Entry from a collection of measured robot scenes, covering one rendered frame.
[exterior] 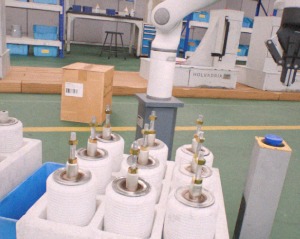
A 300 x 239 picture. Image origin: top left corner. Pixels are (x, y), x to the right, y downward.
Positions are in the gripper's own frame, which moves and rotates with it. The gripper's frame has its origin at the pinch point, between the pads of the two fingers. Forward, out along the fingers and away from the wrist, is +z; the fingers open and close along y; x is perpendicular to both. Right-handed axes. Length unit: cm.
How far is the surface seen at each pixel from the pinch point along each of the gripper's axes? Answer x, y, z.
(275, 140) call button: -2.0, -0.1, 14.0
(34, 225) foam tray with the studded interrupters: -27, -45, 29
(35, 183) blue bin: 2, -61, 38
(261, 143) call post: -1.5, -2.8, 15.4
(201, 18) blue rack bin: 508, -17, -38
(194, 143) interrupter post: 3.3, -17.8, 19.4
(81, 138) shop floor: 64, -69, 47
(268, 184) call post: -3.6, 0.2, 24.3
